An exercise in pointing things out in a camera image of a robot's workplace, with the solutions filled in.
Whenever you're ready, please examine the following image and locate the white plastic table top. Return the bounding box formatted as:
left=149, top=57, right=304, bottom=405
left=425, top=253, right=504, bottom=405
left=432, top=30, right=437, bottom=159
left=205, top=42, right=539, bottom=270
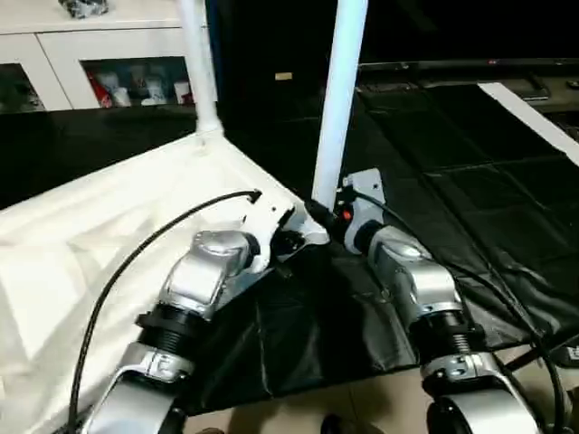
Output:
left=0, top=128, right=331, bottom=434

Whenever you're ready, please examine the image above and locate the white glass-door cabinet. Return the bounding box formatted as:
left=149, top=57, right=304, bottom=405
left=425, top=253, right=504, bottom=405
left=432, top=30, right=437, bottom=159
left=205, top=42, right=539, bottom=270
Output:
left=0, top=0, right=218, bottom=112

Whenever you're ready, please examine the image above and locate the black metal stand bar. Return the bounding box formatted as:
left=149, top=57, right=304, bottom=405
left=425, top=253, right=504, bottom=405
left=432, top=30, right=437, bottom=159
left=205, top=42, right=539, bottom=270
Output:
left=497, top=325, right=579, bottom=376

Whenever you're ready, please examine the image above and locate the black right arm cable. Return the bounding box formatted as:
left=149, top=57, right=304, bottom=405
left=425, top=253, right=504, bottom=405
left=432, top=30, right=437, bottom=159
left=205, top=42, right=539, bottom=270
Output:
left=355, top=192, right=571, bottom=434

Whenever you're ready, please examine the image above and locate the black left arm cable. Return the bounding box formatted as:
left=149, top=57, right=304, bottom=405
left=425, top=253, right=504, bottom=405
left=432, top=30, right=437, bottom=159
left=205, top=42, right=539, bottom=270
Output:
left=67, top=188, right=263, bottom=429

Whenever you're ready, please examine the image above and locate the grey black device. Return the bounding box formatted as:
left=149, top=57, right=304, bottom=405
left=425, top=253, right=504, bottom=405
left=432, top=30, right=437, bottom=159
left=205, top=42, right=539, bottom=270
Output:
left=558, top=343, right=579, bottom=367

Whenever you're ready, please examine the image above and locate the black work mat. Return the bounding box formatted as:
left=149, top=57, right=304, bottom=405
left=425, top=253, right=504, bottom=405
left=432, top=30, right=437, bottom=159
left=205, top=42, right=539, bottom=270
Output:
left=0, top=83, right=579, bottom=415

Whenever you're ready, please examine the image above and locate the red white package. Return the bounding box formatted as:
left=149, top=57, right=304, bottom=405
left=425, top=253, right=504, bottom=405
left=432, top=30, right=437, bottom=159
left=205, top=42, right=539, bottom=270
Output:
left=88, top=71, right=113, bottom=109

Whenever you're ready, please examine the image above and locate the white board strip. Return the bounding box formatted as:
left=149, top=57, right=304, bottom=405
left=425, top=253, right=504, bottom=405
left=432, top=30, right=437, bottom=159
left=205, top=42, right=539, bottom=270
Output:
left=478, top=81, right=579, bottom=159

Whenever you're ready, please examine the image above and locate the dark blue black cabinet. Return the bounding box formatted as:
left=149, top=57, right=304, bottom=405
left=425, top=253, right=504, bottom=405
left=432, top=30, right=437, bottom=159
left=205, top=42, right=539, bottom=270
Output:
left=212, top=0, right=363, bottom=118

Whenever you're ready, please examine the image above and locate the white plastic table leg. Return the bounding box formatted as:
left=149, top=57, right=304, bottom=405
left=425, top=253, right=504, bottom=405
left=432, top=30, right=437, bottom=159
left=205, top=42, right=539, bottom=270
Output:
left=176, top=0, right=226, bottom=137
left=310, top=0, right=370, bottom=212

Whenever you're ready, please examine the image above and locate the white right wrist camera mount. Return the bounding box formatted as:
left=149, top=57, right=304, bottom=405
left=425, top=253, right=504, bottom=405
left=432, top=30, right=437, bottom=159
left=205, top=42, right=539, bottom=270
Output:
left=341, top=167, right=388, bottom=254

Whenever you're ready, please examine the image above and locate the dark right robot foot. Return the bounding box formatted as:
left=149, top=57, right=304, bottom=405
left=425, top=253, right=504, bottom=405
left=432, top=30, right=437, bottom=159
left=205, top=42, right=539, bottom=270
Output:
left=319, top=413, right=345, bottom=434

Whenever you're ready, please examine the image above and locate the black television screen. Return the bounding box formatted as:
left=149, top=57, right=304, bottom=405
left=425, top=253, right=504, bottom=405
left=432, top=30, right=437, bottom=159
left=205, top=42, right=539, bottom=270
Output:
left=359, top=0, right=579, bottom=71

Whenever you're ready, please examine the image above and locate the black grey bundle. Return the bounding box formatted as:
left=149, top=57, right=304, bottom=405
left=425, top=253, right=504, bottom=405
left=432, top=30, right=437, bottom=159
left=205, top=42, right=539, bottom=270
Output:
left=57, top=0, right=110, bottom=20

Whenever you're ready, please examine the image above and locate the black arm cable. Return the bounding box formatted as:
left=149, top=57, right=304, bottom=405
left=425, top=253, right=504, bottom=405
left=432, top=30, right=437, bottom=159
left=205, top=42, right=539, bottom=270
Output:
left=67, top=188, right=263, bottom=429
left=355, top=192, right=571, bottom=434

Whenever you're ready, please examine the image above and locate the brown television bench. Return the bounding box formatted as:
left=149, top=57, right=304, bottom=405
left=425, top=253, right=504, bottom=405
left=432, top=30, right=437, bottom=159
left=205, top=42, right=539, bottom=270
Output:
left=497, top=71, right=579, bottom=114

